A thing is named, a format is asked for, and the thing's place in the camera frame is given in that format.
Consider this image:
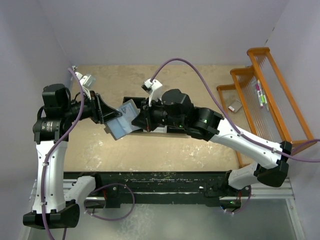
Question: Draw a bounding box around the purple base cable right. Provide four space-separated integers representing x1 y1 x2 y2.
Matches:
221 184 252 216

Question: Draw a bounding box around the orange wooden rack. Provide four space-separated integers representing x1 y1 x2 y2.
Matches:
216 47 316 155

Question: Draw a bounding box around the grey card holder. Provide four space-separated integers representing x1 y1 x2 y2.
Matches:
104 99 141 140

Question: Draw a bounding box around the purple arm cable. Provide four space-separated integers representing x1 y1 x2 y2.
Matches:
149 58 320 163
41 67 86 240

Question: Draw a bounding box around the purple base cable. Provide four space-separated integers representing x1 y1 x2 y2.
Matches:
83 182 136 221
221 184 252 216

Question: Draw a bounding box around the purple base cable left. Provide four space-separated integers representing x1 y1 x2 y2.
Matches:
83 182 136 221

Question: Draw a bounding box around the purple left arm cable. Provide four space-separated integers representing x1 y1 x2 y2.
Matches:
41 67 86 240

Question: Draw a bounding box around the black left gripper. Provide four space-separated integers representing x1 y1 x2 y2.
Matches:
62 90 122 124

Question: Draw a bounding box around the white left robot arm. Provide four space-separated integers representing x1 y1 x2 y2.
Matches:
23 83 122 229

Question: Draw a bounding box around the pink marker pen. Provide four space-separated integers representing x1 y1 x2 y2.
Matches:
255 80 262 99

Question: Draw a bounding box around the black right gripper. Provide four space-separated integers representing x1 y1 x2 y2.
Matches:
133 94 186 132

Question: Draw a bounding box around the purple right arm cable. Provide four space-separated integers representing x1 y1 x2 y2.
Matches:
149 58 320 163

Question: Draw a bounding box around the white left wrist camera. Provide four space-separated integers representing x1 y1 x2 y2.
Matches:
75 71 96 100

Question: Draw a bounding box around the black bin with gold cards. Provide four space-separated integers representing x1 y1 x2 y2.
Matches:
166 126 187 135

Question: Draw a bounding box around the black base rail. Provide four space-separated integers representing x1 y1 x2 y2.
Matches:
63 171 251 209

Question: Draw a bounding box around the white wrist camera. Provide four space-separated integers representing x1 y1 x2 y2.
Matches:
75 71 96 100
141 79 163 106

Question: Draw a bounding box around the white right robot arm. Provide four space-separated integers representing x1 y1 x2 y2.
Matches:
131 89 292 196

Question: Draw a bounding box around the green marker pen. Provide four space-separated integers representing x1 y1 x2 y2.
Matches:
258 92 270 112

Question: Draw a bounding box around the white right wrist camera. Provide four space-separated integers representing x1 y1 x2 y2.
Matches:
141 79 163 106

